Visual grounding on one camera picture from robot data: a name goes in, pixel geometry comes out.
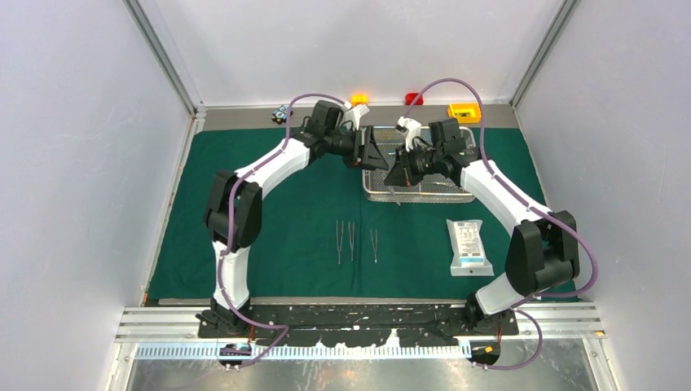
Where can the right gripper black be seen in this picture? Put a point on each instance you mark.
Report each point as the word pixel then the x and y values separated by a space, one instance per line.
pixel 402 173

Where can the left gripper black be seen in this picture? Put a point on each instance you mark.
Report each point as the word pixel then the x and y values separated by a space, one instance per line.
pixel 367 156

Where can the yellow toy block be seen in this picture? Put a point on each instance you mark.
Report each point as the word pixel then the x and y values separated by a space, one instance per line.
pixel 465 113

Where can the red toy brick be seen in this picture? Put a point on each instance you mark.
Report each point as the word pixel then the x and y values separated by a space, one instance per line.
pixel 413 98

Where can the long steel forceps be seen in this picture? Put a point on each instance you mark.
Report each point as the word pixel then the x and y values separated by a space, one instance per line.
pixel 340 225

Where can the small blue black toy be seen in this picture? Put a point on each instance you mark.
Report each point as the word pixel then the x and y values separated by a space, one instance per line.
pixel 281 114

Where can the orange toy brick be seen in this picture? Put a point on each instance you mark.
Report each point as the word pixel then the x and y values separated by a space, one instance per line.
pixel 359 99

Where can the aluminium frame rail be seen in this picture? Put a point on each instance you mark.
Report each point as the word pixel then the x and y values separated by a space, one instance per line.
pixel 557 320

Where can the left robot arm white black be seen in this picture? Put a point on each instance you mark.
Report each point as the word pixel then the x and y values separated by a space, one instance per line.
pixel 233 214

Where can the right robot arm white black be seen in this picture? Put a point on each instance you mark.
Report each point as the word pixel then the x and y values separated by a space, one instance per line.
pixel 543 249

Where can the thin steel tweezers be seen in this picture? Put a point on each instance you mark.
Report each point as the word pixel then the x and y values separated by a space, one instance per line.
pixel 374 243

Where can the steel spatula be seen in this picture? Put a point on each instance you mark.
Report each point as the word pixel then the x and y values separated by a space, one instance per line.
pixel 351 230

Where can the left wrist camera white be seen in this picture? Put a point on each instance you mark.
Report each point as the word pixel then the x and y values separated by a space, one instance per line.
pixel 354 114

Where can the green surgical cloth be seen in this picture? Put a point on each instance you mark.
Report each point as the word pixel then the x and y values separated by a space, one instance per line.
pixel 295 254

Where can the metal mesh tray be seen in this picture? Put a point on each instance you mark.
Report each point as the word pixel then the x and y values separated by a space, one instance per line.
pixel 433 189

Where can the white paper packet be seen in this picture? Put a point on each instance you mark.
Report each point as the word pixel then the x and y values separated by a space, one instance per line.
pixel 469 256

